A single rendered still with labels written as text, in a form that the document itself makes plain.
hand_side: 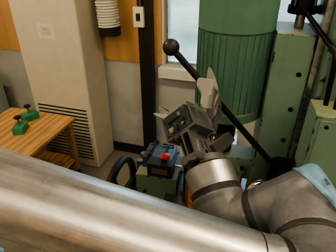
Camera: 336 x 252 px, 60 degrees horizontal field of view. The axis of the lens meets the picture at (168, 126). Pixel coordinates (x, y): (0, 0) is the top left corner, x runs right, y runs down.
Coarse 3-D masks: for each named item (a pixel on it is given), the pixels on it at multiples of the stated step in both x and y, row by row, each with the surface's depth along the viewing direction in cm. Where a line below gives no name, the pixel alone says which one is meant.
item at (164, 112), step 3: (159, 105) 68; (159, 108) 68; (162, 108) 67; (165, 108) 68; (159, 111) 68; (162, 111) 67; (165, 111) 66; (168, 111) 67; (156, 114) 62; (159, 114) 64; (162, 114) 65; (165, 114) 66; (168, 114) 65; (159, 117) 62; (162, 117) 62
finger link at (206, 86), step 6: (210, 72) 60; (198, 78) 56; (204, 78) 57; (210, 78) 60; (198, 84) 56; (204, 84) 57; (210, 84) 59; (216, 84) 59; (204, 90) 57; (210, 90) 59; (204, 96) 57; (210, 96) 58; (204, 102) 58; (210, 102) 58; (204, 108) 58
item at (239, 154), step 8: (232, 144) 87; (224, 152) 83; (232, 152) 83; (240, 152) 83; (248, 152) 83; (232, 160) 82; (240, 160) 81; (248, 160) 81; (248, 168) 82; (248, 176) 83
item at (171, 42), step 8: (168, 40) 58; (176, 40) 59; (168, 48) 58; (176, 48) 58; (176, 56) 60; (184, 64) 60; (192, 72) 60; (224, 104) 63; (224, 112) 63; (232, 120) 64; (240, 128) 64; (248, 136) 65; (256, 144) 65; (264, 152) 66; (272, 160) 67; (280, 160) 67; (288, 160) 68; (272, 168) 66; (280, 168) 65; (288, 168) 65; (272, 176) 66
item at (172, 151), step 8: (152, 144) 99; (160, 144) 99; (144, 152) 95; (160, 152) 95; (168, 152) 95; (176, 152) 99; (144, 160) 94; (152, 160) 90; (160, 160) 90; (168, 160) 90; (152, 168) 89; (160, 168) 89; (168, 168) 88; (160, 176) 90; (168, 176) 90
